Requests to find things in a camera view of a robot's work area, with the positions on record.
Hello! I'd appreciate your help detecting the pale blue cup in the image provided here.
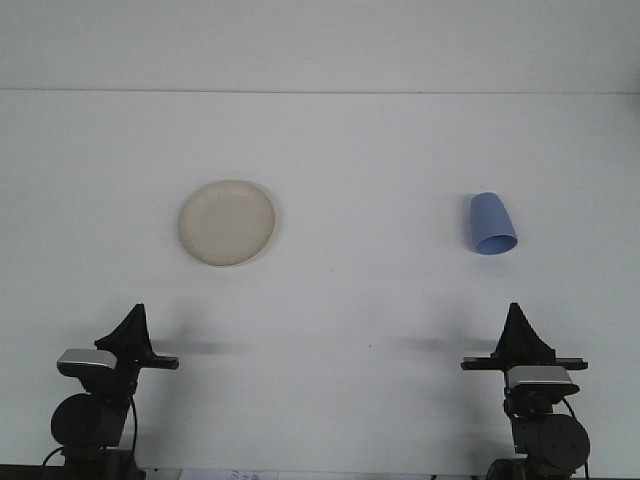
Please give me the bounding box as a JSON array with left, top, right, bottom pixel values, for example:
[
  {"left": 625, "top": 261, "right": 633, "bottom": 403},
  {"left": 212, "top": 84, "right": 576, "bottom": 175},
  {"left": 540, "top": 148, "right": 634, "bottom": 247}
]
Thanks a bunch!
[{"left": 467, "top": 191, "right": 519, "bottom": 257}]

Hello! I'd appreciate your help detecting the pale round plate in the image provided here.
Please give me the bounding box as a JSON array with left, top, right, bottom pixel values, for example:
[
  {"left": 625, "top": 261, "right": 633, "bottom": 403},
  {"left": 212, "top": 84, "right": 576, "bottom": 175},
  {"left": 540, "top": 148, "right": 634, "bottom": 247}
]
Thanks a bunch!
[{"left": 177, "top": 178, "right": 278, "bottom": 269}]

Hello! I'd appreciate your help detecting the black base block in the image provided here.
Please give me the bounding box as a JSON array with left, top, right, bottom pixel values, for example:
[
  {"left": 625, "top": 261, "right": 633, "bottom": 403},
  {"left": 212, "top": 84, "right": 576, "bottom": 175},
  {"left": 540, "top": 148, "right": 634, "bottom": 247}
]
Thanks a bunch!
[{"left": 487, "top": 455, "right": 529, "bottom": 480}]

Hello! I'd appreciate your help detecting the black base platform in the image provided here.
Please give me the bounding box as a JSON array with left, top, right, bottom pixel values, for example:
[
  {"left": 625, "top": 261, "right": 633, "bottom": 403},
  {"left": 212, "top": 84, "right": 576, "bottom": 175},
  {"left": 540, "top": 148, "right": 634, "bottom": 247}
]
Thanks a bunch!
[{"left": 0, "top": 462, "right": 66, "bottom": 480}]

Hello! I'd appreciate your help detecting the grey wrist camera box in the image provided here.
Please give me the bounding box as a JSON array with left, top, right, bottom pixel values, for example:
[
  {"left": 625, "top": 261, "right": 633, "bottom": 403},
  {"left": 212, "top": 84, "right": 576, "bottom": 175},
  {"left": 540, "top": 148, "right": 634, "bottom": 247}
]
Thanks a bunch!
[
  {"left": 56, "top": 348, "right": 119, "bottom": 377},
  {"left": 505, "top": 365, "right": 575, "bottom": 390}
]

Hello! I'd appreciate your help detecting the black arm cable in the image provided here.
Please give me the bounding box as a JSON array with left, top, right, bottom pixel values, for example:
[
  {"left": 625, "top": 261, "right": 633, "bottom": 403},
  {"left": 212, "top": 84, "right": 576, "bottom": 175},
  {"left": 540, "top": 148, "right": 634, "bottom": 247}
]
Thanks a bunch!
[
  {"left": 42, "top": 392, "right": 140, "bottom": 467},
  {"left": 560, "top": 395, "right": 591, "bottom": 480}
]

